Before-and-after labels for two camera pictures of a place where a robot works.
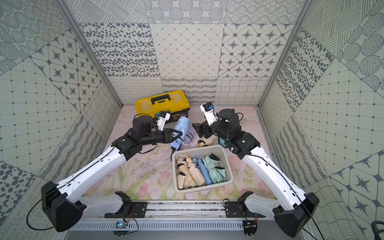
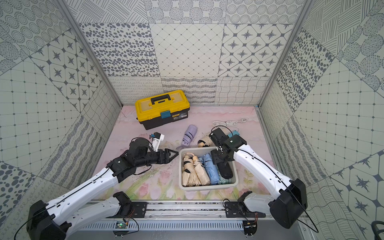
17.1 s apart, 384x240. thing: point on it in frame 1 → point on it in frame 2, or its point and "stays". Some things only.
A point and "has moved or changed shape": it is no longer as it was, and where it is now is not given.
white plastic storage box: (200, 168) has moved or changed shape
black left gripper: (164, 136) → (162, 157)
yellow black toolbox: (175, 103) stays
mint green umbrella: (217, 174) → (224, 181)
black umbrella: (173, 149) has moved or changed shape
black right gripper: (204, 127) → (215, 158)
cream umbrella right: (212, 140) stays
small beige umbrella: (198, 178) has moved or changed shape
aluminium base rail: (179, 215) stays
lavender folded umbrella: (188, 137) stays
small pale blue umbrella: (182, 125) → (211, 168)
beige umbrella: (185, 179) has moved or changed shape
